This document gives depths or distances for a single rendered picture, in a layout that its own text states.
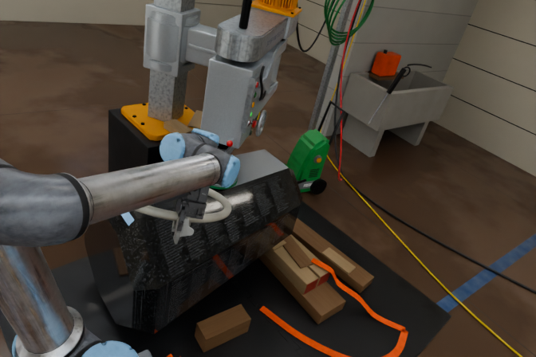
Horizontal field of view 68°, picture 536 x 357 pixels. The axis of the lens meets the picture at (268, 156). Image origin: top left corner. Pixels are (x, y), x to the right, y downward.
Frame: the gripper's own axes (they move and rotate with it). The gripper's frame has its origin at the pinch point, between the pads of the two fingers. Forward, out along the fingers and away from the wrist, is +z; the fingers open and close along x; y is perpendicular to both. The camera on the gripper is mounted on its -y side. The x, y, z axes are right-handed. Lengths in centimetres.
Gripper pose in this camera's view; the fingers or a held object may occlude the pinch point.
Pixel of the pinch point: (173, 237)
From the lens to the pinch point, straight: 137.8
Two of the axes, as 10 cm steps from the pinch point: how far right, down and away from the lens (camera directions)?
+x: -3.4, -2.4, 9.1
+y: 9.0, 1.9, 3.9
